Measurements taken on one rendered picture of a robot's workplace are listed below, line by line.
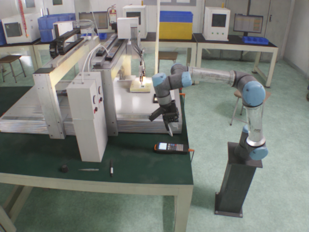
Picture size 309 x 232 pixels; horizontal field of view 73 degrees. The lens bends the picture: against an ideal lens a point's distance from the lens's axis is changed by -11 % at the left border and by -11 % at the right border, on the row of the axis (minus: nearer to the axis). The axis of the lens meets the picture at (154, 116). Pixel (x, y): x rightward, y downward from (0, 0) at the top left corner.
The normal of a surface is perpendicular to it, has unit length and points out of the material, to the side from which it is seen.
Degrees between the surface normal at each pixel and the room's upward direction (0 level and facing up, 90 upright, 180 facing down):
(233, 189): 90
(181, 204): 90
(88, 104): 90
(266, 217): 0
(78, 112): 90
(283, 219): 0
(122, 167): 0
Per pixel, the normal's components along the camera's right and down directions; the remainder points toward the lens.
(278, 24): -0.04, 0.51
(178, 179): 0.00, -0.85
